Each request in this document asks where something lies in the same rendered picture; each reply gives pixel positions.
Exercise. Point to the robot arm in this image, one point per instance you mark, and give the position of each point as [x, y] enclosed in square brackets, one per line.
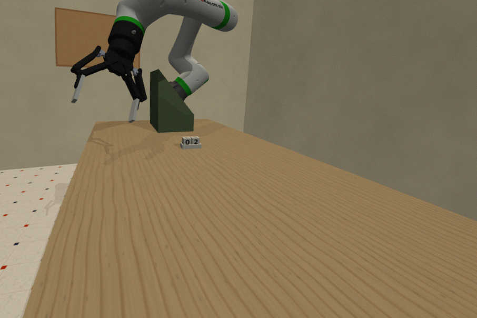
[134, 16]

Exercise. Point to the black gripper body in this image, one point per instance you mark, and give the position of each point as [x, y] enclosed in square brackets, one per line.
[125, 51]

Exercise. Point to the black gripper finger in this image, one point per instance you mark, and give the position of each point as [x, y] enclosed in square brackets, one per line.
[136, 89]
[81, 74]

